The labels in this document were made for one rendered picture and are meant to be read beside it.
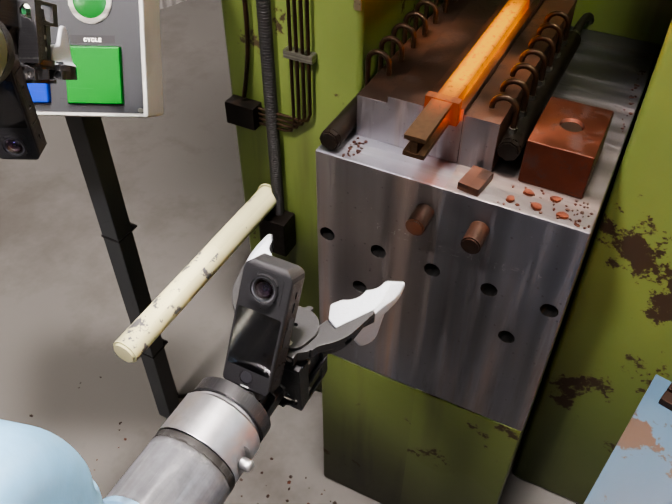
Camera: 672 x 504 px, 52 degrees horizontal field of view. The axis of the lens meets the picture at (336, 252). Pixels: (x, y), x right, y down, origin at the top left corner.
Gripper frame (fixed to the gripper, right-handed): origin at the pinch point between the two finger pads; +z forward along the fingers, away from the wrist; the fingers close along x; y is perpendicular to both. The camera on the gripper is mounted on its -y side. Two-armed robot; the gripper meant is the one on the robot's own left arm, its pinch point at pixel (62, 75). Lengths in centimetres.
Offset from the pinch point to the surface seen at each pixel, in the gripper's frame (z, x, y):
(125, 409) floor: 72, 21, -81
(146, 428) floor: 68, 14, -83
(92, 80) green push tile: 9.6, 0.1, -0.6
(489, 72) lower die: 14, -53, 2
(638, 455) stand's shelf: -3, -73, -46
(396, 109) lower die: 10.6, -40.6, -3.6
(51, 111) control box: 10.4, 6.3, -4.8
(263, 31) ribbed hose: 30.1, -20.1, 7.4
